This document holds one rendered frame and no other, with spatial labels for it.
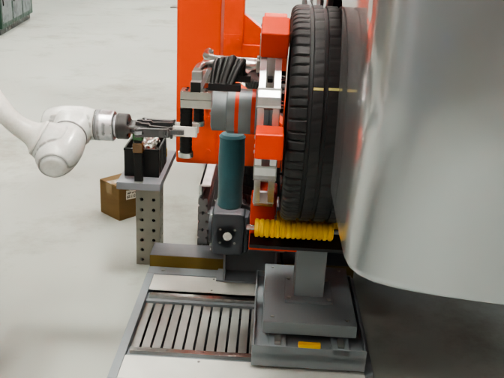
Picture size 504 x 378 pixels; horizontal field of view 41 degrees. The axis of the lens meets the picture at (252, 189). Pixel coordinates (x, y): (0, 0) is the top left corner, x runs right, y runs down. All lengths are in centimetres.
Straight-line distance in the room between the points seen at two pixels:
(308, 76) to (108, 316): 128
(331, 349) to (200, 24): 122
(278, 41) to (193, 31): 72
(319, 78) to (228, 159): 57
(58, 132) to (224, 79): 47
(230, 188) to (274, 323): 47
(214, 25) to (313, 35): 69
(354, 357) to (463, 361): 50
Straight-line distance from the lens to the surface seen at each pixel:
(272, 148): 179
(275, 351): 219
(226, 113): 207
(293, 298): 230
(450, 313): 284
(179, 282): 270
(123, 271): 295
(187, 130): 196
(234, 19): 446
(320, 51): 186
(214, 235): 253
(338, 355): 221
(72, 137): 189
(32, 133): 189
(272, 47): 188
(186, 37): 254
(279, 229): 210
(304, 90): 181
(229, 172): 227
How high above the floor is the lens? 138
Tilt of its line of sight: 21 degrees down
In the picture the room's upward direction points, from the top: 3 degrees clockwise
